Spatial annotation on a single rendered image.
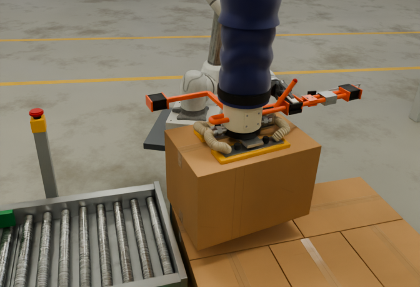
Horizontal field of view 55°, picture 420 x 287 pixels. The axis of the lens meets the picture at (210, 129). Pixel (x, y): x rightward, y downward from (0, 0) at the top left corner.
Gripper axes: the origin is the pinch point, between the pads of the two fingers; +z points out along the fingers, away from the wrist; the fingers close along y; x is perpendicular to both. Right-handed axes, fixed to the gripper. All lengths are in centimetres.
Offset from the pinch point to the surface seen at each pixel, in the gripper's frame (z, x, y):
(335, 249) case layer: 30, -18, 66
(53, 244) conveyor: -12, 114, 71
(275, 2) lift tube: 14, 21, -49
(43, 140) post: -47, 115, 32
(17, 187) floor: -133, 152, 120
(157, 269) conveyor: 16, 67, 71
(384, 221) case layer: 19, -55, 66
